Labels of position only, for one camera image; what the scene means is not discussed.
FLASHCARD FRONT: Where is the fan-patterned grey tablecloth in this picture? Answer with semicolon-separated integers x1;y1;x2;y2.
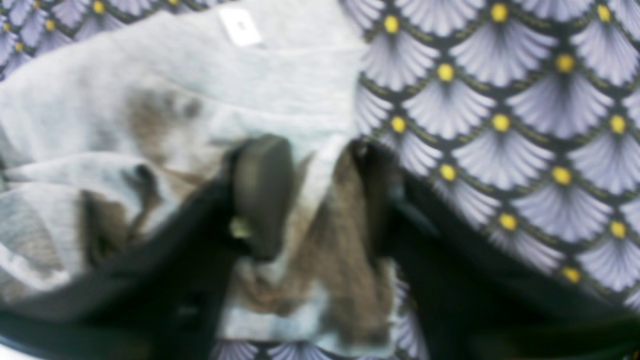
1;0;640;360

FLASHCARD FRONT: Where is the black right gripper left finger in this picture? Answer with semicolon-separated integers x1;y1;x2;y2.
1;134;294;360

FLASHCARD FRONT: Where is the light grey T-shirt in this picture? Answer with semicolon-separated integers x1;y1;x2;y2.
1;0;400;360

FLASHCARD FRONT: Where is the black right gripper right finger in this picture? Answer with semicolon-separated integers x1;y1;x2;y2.
350;140;639;360

